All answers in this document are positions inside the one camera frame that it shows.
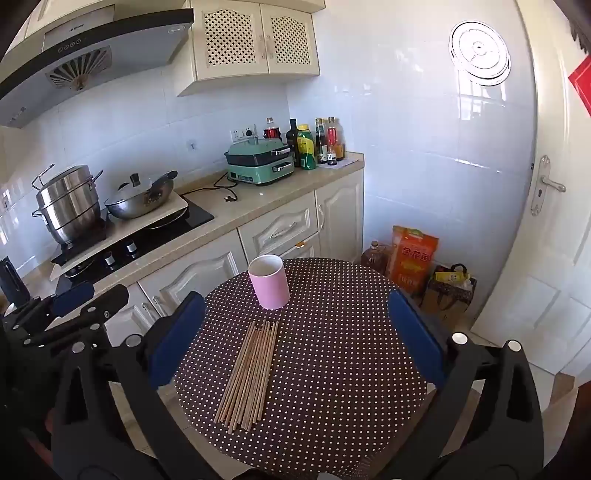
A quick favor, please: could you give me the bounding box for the brown paper bag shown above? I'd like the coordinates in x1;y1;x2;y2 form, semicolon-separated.
419;263;478;326

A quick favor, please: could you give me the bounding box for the steel wok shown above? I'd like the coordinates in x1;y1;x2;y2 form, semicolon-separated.
104;170;179;220

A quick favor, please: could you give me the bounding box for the steel steamer pot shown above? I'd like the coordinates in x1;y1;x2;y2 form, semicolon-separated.
30;164;105;246

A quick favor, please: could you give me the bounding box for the white paper sheet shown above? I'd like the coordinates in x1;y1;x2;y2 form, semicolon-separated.
318;154;359;170

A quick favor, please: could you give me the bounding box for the dark olive oil bottle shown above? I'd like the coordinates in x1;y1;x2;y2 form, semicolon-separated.
286;119;301;168

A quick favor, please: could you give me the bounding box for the pink cup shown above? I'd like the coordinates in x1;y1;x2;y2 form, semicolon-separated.
248;255;292;310

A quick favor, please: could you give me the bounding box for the green electric grill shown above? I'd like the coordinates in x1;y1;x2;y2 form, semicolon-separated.
224;139;296;187

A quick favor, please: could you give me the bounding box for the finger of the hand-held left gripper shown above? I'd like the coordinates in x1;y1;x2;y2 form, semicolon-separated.
21;284;131;358
2;281;96;335

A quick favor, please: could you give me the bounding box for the green yellow bottle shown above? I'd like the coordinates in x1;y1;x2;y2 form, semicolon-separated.
296;124;317;171

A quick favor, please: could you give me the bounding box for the glass wok lid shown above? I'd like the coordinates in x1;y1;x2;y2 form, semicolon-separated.
111;172;174;206

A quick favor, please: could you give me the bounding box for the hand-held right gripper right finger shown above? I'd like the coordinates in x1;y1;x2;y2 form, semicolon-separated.
369;289;546;480

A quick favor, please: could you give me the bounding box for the round metal steamer plate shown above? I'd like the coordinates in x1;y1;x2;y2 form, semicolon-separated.
450;20;512;87

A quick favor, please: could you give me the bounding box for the white wall socket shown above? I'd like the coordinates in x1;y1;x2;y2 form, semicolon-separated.
229;123;259;142

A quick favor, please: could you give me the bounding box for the beige kitchen countertop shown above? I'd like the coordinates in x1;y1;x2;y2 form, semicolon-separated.
18;152;365;296

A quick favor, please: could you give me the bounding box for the bunch of wooden chopsticks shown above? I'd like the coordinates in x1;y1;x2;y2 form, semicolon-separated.
213;320;280;433

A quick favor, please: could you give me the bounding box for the cream base cabinet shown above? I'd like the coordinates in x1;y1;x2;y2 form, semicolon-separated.
92;169;365;342

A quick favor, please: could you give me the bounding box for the round polka dot table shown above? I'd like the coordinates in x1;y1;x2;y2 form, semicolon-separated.
172;257;438;480

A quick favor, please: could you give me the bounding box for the black power cord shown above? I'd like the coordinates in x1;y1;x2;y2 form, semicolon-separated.
185;176;239;203

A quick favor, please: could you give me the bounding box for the red label sauce bottle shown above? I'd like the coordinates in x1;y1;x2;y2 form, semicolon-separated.
326;117;339;166

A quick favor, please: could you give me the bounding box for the white door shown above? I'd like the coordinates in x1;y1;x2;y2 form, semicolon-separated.
470;0;591;384

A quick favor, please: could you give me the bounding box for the dark soy sauce bottle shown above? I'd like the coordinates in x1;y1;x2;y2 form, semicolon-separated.
315;118;329;165

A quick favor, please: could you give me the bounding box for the orange rice bag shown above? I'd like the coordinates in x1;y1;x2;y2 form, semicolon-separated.
389;224;440;297

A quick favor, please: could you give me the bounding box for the black container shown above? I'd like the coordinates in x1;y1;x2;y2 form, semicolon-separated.
0;256;31;319

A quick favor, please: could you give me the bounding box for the grey range hood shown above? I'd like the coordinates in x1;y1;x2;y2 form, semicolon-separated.
0;8;195;130

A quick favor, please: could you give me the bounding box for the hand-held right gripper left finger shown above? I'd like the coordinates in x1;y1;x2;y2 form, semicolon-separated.
50;291;220;480

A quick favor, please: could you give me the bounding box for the brown cooking oil jug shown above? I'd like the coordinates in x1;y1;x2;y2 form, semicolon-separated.
360;240;394;278

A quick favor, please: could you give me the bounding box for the silver door handle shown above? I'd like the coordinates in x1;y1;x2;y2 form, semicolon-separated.
530;155;567;217

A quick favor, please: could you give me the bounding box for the cream lattice wall cabinet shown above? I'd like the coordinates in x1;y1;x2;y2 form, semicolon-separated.
177;0;321;97

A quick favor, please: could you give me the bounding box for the red paper decoration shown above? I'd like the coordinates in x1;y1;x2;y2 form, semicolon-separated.
568;59;591;117

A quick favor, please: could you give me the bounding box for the black gas stove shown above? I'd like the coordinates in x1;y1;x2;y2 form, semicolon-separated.
51;198;216;283

